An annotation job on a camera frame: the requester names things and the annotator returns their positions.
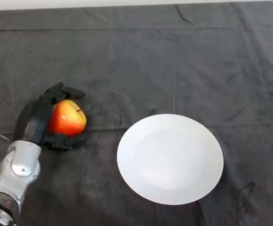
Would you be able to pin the white round plate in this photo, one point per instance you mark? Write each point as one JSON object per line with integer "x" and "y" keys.
{"x": 169, "y": 160}

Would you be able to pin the black cloth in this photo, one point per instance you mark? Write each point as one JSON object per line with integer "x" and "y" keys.
{"x": 150, "y": 70}

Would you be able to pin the red yellow apple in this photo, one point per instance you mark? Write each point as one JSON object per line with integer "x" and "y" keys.
{"x": 67, "y": 120}

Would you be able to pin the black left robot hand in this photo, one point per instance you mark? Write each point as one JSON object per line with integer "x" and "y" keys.
{"x": 38, "y": 117}

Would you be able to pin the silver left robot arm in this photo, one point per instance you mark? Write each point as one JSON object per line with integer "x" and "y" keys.
{"x": 11, "y": 174}

